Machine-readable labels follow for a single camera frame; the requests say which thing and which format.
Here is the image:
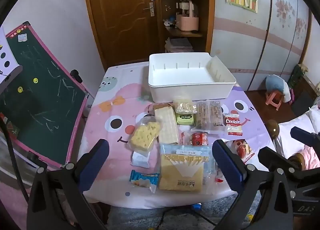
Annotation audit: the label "silver door handle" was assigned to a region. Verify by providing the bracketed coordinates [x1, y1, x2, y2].
[143, 2, 155, 17]

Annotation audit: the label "green snack packet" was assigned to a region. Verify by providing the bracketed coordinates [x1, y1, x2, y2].
[176, 112, 196, 125]

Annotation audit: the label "dark wooden cabinet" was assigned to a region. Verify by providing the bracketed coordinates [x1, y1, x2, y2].
[290, 64, 320, 117]

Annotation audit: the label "small toy figures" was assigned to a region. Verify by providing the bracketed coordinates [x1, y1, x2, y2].
[163, 16, 177, 29]

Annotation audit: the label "wooden corner shelf unit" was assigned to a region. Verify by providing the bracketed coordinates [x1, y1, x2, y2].
[154, 0, 215, 54]

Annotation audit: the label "white bedding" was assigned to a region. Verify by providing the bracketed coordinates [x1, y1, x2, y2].
[276, 105, 320, 155]

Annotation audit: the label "white plastic storage box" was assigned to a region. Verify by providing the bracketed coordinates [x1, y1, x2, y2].
[148, 53, 237, 102]

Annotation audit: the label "cartoon print snack packet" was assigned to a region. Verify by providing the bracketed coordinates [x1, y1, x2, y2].
[225, 139, 255, 164]

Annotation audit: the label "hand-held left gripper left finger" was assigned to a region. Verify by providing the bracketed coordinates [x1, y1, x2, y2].
[26, 139, 110, 230]

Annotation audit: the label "black easel knob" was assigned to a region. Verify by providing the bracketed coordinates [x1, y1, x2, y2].
[70, 69, 83, 83]

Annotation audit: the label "stack of folded cloths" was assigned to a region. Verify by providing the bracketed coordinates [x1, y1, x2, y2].
[165, 37, 194, 53]

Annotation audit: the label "wooden bedpost knob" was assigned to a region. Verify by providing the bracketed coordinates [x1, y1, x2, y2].
[265, 119, 280, 141]

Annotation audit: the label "clear rice cracker packet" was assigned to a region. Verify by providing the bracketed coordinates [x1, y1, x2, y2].
[191, 100, 225, 134]

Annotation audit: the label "small white packet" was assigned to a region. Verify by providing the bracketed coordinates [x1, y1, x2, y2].
[131, 151, 150, 169]

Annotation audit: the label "wooden door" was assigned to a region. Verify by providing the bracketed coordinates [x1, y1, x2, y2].
[82, 0, 160, 69]

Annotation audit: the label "pink blanket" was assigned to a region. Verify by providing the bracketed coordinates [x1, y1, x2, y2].
[300, 145, 320, 170]

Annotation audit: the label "red round snack packet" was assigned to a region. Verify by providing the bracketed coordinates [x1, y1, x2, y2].
[180, 131, 209, 146]

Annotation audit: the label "black cable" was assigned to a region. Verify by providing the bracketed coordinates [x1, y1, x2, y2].
[0, 117, 30, 203]

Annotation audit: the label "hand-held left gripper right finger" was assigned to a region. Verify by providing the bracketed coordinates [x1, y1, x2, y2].
[212, 139, 295, 230]

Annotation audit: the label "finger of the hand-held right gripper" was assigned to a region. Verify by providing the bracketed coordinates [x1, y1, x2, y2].
[257, 146, 304, 185]
[290, 126, 320, 148]

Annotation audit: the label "pink basket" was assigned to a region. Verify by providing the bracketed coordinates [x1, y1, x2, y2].
[176, 0, 200, 32]

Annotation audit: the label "green chalkboard with pink frame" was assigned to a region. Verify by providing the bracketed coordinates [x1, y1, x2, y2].
[0, 21, 97, 172]

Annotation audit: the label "floral wardrobe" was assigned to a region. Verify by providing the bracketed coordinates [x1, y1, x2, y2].
[210, 0, 314, 91]

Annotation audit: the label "clear pastry packet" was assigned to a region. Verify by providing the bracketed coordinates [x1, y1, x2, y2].
[173, 95, 198, 117]

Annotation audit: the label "white panel with black dots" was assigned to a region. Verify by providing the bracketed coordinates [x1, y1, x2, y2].
[0, 27, 23, 77]

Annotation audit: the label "red white cookie packet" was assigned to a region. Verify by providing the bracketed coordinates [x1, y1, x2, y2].
[223, 112, 243, 136]

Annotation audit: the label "small blue snack packet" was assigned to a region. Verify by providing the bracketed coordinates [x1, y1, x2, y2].
[129, 170, 160, 193]

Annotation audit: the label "long brown wafer packet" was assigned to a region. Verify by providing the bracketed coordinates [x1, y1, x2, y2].
[152, 103, 180, 145]

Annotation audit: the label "black tripod stand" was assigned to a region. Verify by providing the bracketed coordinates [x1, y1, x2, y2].
[159, 204, 218, 230]

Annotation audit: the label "clear bag of yellow biscuits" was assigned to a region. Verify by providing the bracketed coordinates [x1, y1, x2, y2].
[129, 116, 162, 153]

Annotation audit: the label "pink plastic stool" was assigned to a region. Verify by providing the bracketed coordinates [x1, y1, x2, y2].
[265, 90, 284, 109]

